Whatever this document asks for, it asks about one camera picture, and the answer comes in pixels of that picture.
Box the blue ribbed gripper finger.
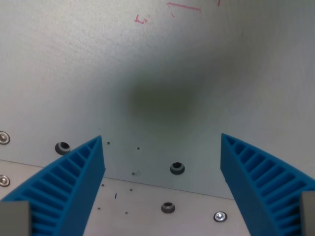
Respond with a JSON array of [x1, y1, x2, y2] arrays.
[[220, 133, 315, 236], [0, 135, 106, 236]]

